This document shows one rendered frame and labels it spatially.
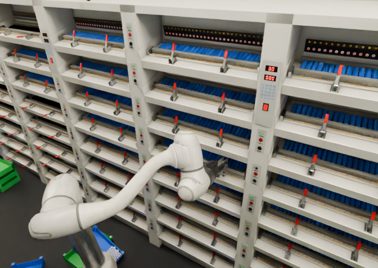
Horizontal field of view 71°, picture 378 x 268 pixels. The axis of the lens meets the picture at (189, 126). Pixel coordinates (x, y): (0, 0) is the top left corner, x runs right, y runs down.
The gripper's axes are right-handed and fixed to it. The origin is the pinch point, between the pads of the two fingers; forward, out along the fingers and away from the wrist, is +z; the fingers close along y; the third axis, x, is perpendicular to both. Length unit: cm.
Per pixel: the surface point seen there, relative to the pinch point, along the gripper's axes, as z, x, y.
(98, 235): -3, 89, 88
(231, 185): -3.1, 9.9, -7.8
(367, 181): -3, -13, -63
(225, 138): -2.2, -13.8, 0.2
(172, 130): -7.5, -11.8, 28.5
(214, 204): 1.3, 27.4, 1.4
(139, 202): 16, 61, 65
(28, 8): -1, -69, 165
